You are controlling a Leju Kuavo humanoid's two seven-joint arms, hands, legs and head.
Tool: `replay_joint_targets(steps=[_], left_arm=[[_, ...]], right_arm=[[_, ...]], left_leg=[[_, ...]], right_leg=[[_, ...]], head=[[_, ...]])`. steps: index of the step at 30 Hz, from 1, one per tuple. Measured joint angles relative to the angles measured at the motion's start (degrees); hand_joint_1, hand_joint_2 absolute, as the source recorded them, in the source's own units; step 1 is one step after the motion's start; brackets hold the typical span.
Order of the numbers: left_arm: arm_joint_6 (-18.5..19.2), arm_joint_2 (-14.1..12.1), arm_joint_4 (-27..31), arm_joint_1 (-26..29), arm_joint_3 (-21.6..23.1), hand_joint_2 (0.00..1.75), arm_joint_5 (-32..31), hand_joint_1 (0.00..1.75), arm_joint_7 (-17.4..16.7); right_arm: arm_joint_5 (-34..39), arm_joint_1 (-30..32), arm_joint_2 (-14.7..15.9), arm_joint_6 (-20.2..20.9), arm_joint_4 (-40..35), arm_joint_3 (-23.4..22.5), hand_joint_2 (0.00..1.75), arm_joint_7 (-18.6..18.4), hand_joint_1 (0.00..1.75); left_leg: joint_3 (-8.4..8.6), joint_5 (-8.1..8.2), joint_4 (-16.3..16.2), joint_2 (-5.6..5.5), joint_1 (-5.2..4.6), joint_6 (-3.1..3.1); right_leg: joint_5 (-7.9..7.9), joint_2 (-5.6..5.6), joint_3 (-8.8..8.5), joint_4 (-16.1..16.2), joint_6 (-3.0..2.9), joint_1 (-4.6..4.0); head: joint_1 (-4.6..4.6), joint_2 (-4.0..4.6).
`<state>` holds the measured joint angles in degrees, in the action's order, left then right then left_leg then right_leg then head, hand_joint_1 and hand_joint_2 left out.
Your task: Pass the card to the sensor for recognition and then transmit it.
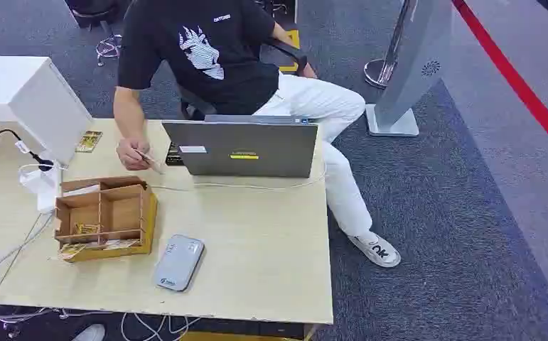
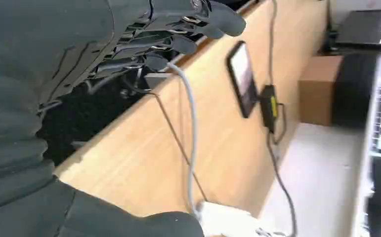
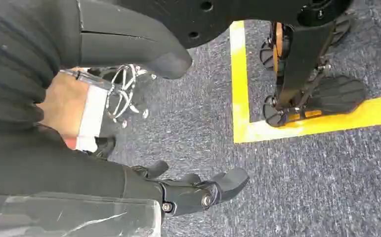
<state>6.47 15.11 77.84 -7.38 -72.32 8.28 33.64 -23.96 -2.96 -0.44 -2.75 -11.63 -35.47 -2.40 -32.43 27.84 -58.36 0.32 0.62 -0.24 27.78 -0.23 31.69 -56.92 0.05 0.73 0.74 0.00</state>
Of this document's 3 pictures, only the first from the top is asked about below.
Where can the white power adapter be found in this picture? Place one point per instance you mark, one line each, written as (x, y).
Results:
(43, 186)

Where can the chrome chair base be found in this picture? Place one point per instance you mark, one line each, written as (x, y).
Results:
(109, 47)

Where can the grey kiosk stand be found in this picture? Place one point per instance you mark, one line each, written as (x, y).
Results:
(410, 70)

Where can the white printed card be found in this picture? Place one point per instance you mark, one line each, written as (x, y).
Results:
(120, 244)

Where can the white shoe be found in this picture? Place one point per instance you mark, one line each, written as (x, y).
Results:
(90, 334)

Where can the grey laptop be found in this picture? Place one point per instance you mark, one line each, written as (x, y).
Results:
(250, 150)

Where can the black card stack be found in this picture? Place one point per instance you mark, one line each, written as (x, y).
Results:
(173, 155)

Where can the person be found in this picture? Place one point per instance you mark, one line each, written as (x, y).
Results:
(236, 80)

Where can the white monitor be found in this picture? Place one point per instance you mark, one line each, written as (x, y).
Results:
(43, 103)

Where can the pale card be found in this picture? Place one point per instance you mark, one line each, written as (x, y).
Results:
(155, 165)

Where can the wooden card box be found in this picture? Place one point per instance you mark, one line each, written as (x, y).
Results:
(113, 212)

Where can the person's right hand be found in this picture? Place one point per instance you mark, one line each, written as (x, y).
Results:
(130, 150)

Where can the red barrier belt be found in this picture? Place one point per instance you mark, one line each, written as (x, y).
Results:
(523, 89)

